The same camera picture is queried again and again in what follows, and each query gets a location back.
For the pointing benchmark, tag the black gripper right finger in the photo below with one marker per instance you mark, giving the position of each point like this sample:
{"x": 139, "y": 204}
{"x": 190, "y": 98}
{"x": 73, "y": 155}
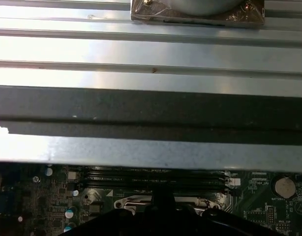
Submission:
{"x": 202, "y": 223}

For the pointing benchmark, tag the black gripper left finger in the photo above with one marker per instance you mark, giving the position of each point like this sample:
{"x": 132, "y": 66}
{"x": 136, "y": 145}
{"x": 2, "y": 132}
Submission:
{"x": 131, "y": 223}

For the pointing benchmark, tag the metal locking lever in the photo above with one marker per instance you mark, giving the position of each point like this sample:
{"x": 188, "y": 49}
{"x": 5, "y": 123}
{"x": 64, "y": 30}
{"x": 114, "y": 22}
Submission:
{"x": 141, "y": 203}

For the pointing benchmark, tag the metal socket cover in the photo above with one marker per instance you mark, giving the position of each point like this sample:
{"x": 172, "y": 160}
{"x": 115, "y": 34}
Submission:
{"x": 138, "y": 198}

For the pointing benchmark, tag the CPU socket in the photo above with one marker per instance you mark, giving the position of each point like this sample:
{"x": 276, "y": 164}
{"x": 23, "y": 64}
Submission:
{"x": 131, "y": 207}

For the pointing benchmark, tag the black RAM slot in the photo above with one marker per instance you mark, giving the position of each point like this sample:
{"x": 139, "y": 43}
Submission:
{"x": 141, "y": 184}
{"x": 153, "y": 176}

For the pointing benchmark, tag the silver capacitor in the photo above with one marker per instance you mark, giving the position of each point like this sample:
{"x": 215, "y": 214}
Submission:
{"x": 49, "y": 171}
{"x": 69, "y": 227}
{"x": 71, "y": 212}

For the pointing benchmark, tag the green motherboard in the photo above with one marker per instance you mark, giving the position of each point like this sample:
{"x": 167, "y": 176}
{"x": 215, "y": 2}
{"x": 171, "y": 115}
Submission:
{"x": 259, "y": 196}

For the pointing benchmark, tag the round coin battery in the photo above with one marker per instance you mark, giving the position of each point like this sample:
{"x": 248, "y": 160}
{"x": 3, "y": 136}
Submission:
{"x": 285, "y": 188}

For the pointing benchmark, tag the black PC case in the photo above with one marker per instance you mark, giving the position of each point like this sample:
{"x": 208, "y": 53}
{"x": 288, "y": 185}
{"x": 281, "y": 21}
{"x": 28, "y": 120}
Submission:
{"x": 151, "y": 105}

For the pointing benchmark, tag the brown square base plate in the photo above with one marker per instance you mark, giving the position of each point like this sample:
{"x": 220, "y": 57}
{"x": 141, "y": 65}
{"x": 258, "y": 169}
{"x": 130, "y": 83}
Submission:
{"x": 151, "y": 17}

